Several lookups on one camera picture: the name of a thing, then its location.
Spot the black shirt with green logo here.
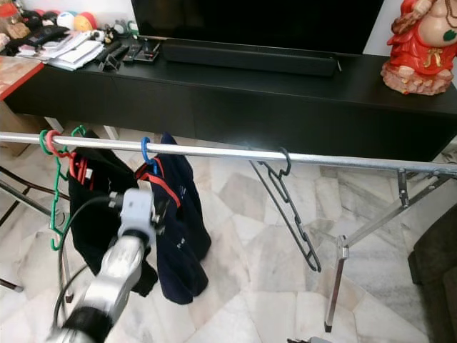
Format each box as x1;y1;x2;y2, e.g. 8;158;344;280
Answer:
68;146;159;297

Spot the blue and red clothes hanger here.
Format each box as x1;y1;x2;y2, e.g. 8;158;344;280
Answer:
141;136;159;177

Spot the black clothes hanger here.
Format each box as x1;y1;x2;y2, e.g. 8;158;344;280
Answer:
248;146;322;272

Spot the navy blue t-shirt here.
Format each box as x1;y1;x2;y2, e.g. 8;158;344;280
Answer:
136;132;213;304

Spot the metal clothes drying rack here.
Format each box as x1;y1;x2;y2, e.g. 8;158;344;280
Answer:
0;131;457;333

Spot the black television console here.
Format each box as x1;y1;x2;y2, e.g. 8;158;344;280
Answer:
4;32;457;161

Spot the small black device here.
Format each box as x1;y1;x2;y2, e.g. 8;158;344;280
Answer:
125;39;161;64

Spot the black remote control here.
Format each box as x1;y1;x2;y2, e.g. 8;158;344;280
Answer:
99;41;129;72

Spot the black soundbar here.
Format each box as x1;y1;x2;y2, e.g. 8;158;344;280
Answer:
161;37;340;78

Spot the white paper stack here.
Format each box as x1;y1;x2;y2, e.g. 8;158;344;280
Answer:
43;30;104;71

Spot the orange yellow round toy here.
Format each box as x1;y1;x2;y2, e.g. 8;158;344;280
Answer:
73;11;97;33

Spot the black pouch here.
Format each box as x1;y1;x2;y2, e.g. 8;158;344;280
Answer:
11;25;69;54

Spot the black flat television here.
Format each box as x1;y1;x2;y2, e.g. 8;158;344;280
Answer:
131;0;385;54

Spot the white blue round toy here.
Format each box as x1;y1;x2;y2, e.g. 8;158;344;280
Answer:
56;11;76;29

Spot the black plush toy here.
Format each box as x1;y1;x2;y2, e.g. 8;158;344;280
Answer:
20;9;58;35

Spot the red lidded jar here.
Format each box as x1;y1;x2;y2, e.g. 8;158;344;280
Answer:
0;0;29;40

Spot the red laughing buddha figurine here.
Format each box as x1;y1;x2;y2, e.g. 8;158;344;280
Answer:
381;0;457;96

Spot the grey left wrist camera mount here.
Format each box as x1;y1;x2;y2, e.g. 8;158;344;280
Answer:
119;187;158;244

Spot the green wire clothes hanger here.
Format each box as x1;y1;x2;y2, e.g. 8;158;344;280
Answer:
39;125;86;251

